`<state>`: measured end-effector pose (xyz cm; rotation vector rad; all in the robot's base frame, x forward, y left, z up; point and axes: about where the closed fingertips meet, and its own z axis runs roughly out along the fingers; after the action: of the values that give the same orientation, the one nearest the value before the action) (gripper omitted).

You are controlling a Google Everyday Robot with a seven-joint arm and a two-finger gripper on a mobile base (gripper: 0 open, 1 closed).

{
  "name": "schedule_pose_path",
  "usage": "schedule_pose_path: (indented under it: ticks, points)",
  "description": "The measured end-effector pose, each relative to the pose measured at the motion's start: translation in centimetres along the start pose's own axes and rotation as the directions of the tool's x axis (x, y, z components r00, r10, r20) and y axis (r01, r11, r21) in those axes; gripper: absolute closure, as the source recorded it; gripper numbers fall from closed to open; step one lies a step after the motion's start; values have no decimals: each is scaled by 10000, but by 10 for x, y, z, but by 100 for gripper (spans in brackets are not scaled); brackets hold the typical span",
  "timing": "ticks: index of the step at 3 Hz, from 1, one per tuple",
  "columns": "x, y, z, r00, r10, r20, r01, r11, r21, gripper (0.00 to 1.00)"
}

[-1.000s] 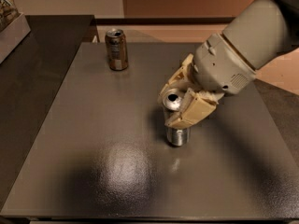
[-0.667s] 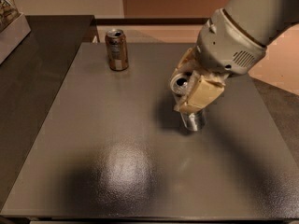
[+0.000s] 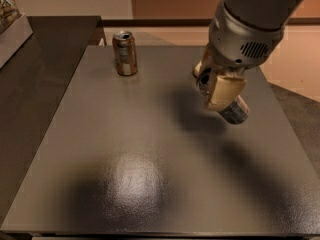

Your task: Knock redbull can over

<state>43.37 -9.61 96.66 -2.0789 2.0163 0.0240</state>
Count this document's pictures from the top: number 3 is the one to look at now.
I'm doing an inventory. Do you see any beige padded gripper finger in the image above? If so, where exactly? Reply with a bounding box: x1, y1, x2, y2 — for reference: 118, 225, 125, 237
205, 73, 247, 112
197, 45, 212, 78

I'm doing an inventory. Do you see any silver redbull can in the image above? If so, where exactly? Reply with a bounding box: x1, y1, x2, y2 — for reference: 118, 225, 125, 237
196, 68, 251, 125

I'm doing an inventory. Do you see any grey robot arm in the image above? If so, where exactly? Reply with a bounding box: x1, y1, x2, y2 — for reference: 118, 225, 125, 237
205, 0, 304, 111

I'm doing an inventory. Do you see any brown soda can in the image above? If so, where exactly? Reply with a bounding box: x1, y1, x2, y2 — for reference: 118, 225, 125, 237
112, 31, 138, 76

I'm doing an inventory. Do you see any yellow sponge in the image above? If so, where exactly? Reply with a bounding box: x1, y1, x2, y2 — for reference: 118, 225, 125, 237
193, 61, 202, 78

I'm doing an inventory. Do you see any dark side table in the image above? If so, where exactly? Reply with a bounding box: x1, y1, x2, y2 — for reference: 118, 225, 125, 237
0, 15, 104, 225

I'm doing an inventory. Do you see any white box with items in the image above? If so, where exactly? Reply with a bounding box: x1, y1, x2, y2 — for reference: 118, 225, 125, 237
0, 0, 33, 68

